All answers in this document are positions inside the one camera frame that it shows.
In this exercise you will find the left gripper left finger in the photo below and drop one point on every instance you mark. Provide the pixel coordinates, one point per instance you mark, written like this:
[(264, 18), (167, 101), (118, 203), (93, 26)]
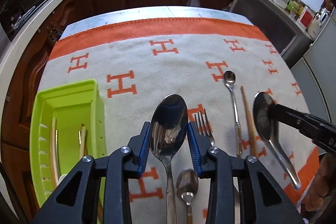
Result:
[(91, 181)]

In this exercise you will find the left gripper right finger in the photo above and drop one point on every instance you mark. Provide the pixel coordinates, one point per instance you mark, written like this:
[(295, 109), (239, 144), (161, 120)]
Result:
[(261, 198)]

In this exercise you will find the bamboo chopstick red end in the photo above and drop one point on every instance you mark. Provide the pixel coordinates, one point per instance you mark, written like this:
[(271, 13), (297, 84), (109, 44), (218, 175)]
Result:
[(82, 138)]

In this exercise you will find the steel soup spoon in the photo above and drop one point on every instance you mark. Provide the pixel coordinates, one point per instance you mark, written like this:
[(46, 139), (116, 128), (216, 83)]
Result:
[(267, 129)]

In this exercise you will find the large steel spoon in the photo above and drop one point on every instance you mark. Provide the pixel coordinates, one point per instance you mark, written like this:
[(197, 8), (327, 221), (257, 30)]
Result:
[(168, 128)]

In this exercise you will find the right hand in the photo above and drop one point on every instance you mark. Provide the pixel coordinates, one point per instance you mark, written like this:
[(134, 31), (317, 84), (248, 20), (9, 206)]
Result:
[(322, 184)]

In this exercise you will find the dark wooden chopstick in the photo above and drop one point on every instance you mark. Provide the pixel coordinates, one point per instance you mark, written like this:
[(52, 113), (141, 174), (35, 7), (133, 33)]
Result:
[(250, 125)]

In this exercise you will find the lime green plastic tray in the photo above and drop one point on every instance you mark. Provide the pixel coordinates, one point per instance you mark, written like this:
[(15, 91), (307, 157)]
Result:
[(72, 105)]

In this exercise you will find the steel fork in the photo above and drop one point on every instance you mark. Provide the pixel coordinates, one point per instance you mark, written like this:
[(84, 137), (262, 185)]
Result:
[(203, 126)]

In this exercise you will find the grey dishwasher cabinet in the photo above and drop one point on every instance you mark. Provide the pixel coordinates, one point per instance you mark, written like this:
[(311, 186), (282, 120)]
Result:
[(289, 40)]

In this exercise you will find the red white canister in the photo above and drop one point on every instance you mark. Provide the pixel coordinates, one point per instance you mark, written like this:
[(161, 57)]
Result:
[(305, 17)]

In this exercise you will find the green label bottle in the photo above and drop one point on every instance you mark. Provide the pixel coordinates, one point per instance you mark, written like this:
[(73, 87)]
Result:
[(293, 7)]

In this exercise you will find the white bowl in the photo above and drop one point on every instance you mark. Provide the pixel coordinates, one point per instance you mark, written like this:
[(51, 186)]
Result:
[(280, 3)]

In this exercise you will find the orange white H-pattern cloth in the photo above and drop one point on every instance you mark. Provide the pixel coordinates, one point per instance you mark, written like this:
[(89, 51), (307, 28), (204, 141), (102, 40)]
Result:
[(136, 64)]

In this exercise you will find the white plastic bag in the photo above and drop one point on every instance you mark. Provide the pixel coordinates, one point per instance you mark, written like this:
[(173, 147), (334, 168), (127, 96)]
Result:
[(193, 3)]

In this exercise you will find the wooden-handled steel spoon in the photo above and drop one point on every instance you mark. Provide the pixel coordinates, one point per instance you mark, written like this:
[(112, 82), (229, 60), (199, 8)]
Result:
[(187, 188)]

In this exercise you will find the long-handled small steel spoon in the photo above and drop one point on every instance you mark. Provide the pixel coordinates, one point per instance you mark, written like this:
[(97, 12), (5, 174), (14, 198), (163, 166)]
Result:
[(229, 79)]

